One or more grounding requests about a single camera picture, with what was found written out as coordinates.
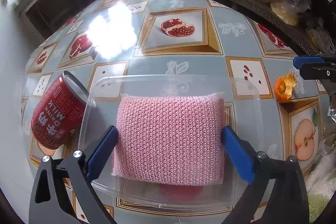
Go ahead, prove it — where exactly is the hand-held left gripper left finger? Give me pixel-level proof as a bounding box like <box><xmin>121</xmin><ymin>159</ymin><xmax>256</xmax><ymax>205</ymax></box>
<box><xmin>29</xmin><ymin>125</ymin><xmax>119</xmax><ymax>224</ymax></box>

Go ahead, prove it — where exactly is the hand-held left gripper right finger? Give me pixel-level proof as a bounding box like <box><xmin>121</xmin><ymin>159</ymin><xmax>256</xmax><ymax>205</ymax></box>
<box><xmin>220</xmin><ymin>126</ymin><xmax>310</xmax><ymax>224</ymax></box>

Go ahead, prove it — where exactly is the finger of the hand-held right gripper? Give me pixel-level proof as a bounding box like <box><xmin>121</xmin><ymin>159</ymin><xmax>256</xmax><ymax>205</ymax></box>
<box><xmin>293</xmin><ymin>54</ymin><xmax>336</xmax><ymax>81</ymax></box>

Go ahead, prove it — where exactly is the orange peel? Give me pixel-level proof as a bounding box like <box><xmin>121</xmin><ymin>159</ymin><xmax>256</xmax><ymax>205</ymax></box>
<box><xmin>274</xmin><ymin>72</ymin><xmax>297</xmax><ymax>102</ymax></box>

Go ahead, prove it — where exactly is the clear plastic container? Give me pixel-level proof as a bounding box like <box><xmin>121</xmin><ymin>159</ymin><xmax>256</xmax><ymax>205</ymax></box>
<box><xmin>73</xmin><ymin>74</ymin><xmax>261</xmax><ymax>210</ymax></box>

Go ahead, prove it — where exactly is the pink scouring sponge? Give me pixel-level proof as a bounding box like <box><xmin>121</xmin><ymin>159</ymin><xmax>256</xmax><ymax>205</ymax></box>
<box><xmin>112</xmin><ymin>93</ymin><xmax>226</xmax><ymax>185</ymax></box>

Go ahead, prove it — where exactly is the pink white plastic bag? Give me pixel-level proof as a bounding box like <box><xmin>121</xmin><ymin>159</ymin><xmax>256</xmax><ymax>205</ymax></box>
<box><xmin>307</xmin><ymin>18</ymin><xmax>336</xmax><ymax>54</ymax></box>

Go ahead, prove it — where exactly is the clear bag with yellow contents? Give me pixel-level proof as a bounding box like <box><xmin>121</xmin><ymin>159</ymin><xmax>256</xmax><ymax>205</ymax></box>
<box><xmin>270</xmin><ymin>0</ymin><xmax>313</xmax><ymax>26</ymax></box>

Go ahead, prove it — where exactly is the red drink can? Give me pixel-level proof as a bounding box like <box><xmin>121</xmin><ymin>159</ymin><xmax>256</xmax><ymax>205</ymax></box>
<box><xmin>31</xmin><ymin>70</ymin><xmax>90</xmax><ymax>149</ymax></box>

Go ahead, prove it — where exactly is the person's fluffy green white clothing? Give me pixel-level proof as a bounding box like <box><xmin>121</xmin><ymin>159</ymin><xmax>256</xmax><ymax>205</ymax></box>
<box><xmin>306</xmin><ymin>156</ymin><xmax>336</xmax><ymax>224</ymax></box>

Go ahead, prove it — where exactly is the fruit print tablecloth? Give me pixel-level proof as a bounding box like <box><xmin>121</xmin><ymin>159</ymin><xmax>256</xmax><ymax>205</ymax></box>
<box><xmin>20</xmin><ymin>0</ymin><xmax>336</xmax><ymax>224</ymax></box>

